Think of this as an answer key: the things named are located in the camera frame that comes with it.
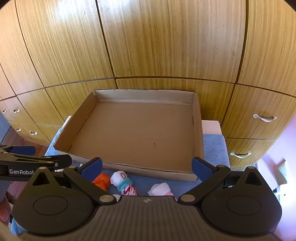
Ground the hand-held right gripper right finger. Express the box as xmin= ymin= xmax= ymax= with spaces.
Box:
xmin=177 ymin=157 xmax=271 ymax=205

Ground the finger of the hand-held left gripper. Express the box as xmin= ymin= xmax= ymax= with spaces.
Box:
xmin=0 ymin=154 xmax=73 ymax=182
xmin=0 ymin=145 xmax=36 ymax=156

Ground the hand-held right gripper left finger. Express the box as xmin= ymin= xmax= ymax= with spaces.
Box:
xmin=27 ymin=157 xmax=116 ymax=205

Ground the orange sock roll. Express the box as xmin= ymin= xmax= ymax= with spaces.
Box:
xmin=92 ymin=173 xmax=111 ymax=192

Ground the white sock roll teal band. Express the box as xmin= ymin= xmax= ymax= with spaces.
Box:
xmin=110 ymin=170 xmax=140 ymax=196

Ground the white pink sock roll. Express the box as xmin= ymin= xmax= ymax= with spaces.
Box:
xmin=147 ymin=182 xmax=177 ymax=201

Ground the cardboard box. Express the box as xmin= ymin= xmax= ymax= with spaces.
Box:
xmin=54 ymin=89 xmax=204 ymax=181

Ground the blue towel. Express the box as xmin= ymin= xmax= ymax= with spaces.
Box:
xmin=44 ymin=127 xmax=232 ymax=202

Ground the wooden wardrobe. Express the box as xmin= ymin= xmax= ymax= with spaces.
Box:
xmin=0 ymin=0 xmax=296 ymax=171

